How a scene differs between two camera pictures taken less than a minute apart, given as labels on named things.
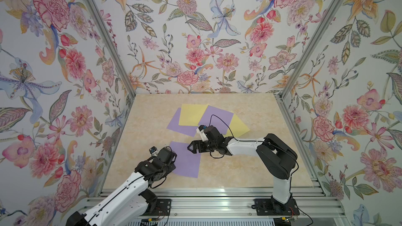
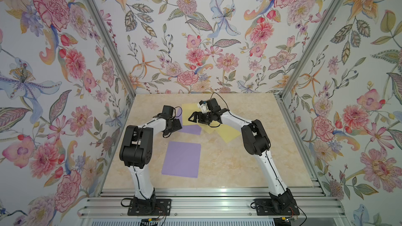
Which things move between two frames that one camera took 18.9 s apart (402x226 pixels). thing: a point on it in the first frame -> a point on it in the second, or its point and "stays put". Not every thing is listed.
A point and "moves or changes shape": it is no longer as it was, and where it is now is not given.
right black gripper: [200, 143] -> [200, 120]
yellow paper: [191, 114] stays put
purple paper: [215, 121] moves or changes shape
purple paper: [188, 130] stays put
